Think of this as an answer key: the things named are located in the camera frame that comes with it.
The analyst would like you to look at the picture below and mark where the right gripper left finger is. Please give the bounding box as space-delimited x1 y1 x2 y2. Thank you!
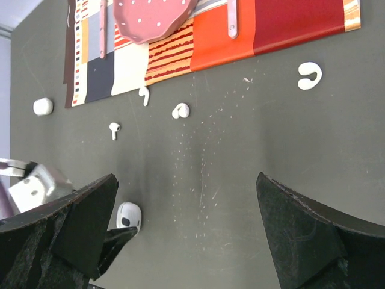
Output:
1 174 119 288

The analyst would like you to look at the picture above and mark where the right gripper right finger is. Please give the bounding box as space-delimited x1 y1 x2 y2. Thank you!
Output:
256 173 384 288

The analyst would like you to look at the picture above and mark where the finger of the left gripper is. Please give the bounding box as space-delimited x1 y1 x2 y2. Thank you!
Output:
97 227 138 273

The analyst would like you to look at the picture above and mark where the white charging case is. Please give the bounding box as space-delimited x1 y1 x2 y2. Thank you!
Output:
116 202 142 232

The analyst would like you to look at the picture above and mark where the white stem earbud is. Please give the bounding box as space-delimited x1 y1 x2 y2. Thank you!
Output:
138 86 150 107
109 122 121 141

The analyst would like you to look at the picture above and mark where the closed white earbud case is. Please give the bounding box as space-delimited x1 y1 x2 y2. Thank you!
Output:
32 98 54 116

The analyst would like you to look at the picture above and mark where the white hook earbud middle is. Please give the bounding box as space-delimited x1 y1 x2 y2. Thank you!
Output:
171 102 190 119

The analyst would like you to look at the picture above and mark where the white hook earbud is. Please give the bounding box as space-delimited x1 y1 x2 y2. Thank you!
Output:
171 102 190 119
297 61 322 90

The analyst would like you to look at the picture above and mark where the white hook earbud right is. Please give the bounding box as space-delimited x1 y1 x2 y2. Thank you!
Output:
297 61 322 90

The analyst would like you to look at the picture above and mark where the pink dotted plate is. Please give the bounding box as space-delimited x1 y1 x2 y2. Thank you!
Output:
113 0 198 45

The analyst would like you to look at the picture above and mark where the patchwork colourful placemat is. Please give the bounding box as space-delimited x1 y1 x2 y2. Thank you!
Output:
64 1 361 108

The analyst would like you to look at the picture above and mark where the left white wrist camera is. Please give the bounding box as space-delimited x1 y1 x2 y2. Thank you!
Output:
1 158 75 219

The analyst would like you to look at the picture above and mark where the pink handled fork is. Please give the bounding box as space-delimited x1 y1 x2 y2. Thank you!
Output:
99 0 108 59

